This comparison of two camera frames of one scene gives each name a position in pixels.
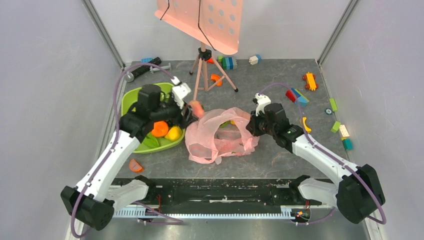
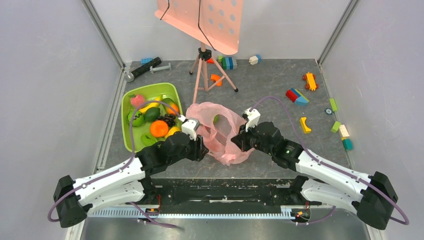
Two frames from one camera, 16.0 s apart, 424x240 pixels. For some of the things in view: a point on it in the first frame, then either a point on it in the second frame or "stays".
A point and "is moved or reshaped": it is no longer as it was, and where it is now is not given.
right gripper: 253,126 to 239,140
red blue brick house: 295,96 stays
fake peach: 198,109 is moved or reshaped
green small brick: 335,126 stays
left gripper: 188,118 to 200,150
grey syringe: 157,69 stays
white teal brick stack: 347,142 stays
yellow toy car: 311,82 stays
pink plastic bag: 220,131 is moved or reshaped
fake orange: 160,129 stays
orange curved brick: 214,78 stays
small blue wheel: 328,111 stays
